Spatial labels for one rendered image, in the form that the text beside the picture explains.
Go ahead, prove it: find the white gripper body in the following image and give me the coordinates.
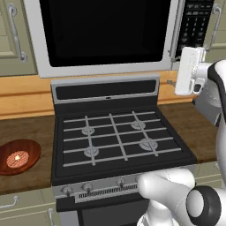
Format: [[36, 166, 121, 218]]
[[174, 46, 207, 97]]

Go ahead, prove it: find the silver microwave oven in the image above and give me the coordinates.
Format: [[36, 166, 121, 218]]
[[23, 0, 216, 79]]

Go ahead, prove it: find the microwave door with black window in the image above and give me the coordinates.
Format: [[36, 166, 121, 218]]
[[23, 0, 181, 79]]

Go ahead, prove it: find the black oven door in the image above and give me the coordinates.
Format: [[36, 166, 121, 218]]
[[77, 199, 150, 226]]

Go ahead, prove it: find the brown wooden bowl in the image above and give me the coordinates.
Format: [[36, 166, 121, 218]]
[[0, 139, 42, 177]]

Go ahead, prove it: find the round waffle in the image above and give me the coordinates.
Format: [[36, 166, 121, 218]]
[[5, 150, 30, 170]]

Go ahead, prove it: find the beige base cupboard door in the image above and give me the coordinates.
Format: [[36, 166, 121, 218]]
[[0, 207, 60, 226]]

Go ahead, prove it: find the black and silver stove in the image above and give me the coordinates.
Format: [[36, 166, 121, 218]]
[[49, 73, 199, 226]]

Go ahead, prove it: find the beige drawer front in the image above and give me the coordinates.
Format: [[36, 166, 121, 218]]
[[0, 187, 57, 214], [192, 161, 226, 190]]

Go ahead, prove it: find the silver stove knob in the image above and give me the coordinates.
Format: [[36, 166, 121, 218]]
[[60, 185, 75, 198], [115, 177, 128, 189], [80, 181, 94, 194]]

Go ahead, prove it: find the silver microwave door handle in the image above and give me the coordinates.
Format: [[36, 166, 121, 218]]
[[168, 0, 187, 63]]

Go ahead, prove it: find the beige wall cupboard door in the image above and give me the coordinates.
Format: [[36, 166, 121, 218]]
[[202, 0, 226, 64], [0, 0, 39, 78]]

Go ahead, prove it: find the silver wall cupboard handle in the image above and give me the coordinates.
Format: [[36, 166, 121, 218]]
[[6, 2, 28, 63], [207, 3, 222, 53]]

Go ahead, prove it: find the silver base cupboard handle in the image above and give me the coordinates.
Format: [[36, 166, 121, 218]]
[[46, 207, 56, 226]]

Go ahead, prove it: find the silver drawer handle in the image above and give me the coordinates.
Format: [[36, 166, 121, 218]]
[[0, 195, 20, 211]]

